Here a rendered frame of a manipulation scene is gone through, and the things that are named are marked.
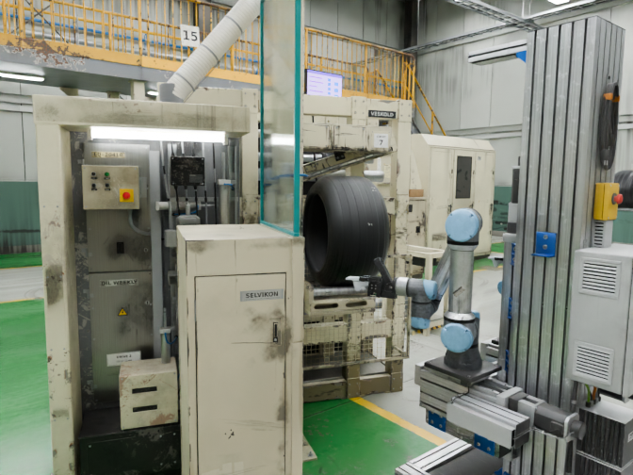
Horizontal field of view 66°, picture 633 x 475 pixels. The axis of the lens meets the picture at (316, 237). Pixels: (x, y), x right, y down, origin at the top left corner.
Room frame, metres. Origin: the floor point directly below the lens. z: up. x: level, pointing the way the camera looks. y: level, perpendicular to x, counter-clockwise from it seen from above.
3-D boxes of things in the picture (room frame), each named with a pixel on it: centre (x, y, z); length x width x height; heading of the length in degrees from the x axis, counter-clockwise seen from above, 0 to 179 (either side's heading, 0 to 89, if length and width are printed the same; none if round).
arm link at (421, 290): (1.90, -0.42, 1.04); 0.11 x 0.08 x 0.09; 64
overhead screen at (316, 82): (6.59, -0.07, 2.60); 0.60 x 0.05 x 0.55; 128
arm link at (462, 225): (1.84, -0.55, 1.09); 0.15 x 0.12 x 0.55; 154
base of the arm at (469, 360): (1.96, -0.61, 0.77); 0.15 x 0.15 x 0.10
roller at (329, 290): (2.50, -0.13, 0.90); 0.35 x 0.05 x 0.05; 109
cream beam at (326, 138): (2.95, -0.11, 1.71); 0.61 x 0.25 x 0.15; 109
